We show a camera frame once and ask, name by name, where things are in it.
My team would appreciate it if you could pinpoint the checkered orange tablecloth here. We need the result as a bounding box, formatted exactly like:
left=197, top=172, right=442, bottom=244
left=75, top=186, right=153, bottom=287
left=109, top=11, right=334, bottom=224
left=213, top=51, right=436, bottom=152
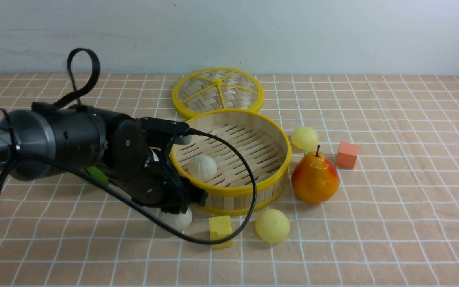
left=0, top=75, right=459, bottom=287

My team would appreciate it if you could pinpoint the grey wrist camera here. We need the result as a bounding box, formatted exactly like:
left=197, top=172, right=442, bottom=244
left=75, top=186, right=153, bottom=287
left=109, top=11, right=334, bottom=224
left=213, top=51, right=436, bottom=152
left=139, top=117, right=192, bottom=148

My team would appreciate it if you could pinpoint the orange red toy pear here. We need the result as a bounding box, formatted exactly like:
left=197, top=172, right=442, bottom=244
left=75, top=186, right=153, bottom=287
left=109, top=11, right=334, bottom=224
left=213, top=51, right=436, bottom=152
left=291, top=145, right=339, bottom=205

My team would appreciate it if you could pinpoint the bamboo steamer tray yellow rim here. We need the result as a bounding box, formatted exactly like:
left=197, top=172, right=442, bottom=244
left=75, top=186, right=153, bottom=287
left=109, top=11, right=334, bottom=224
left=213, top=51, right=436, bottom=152
left=171, top=109, right=292, bottom=216

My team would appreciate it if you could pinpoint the yellow bun front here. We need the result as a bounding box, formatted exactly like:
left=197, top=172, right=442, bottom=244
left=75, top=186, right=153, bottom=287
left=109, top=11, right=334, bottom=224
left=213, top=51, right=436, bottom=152
left=255, top=209, right=291, bottom=244

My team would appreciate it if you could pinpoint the woven bamboo steamer lid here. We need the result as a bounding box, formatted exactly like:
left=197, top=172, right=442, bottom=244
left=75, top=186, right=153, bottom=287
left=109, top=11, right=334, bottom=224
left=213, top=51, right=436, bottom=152
left=172, top=67, right=265, bottom=119

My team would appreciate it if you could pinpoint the green toy watermelon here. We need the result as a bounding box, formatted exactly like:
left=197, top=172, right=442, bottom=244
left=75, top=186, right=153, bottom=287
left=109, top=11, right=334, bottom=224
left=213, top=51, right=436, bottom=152
left=82, top=167, right=110, bottom=185

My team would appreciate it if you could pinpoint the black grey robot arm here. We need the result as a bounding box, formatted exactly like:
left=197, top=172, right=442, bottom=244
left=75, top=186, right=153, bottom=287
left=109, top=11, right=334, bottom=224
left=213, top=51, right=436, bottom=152
left=0, top=102, right=208, bottom=214

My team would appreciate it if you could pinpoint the white bun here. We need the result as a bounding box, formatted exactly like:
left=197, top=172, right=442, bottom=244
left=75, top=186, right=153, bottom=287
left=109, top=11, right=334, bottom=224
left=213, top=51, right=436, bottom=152
left=159, top=207, right=193, bottom=233
left=188, top=155, right=218, bottom=182

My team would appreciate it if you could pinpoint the salmon foam cube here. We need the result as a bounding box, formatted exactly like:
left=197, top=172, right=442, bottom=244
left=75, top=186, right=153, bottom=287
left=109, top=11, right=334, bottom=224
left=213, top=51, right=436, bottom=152
left=335, top=141, right=359, bottom=169

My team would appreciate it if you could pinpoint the yellow bun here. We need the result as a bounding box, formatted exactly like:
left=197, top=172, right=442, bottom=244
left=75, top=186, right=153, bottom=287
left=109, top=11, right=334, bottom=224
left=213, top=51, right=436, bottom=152
left=255, top=209, right=291, bottom=244
left=291, top=126, right=319, bottom=150

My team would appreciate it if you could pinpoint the yellow foam cube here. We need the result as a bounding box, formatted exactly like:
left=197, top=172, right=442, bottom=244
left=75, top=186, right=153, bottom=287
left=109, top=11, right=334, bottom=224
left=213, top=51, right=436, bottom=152
left=209, top=215, right=233, bottom=240

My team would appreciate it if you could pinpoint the yellow bun back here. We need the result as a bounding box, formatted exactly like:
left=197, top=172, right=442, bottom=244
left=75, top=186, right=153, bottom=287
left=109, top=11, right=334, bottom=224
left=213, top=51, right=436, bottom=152
left=291, top=126, right=319, bottom=150

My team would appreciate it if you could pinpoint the white bun front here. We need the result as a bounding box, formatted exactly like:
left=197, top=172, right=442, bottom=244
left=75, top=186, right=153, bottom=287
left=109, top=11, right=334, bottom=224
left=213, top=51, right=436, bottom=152
left=159, top=207, right=193, bottom=233

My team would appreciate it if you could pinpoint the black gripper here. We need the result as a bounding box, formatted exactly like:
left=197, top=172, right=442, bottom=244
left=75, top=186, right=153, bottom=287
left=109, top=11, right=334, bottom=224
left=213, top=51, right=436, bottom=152
left=102, top=118, right=208, bottom=214

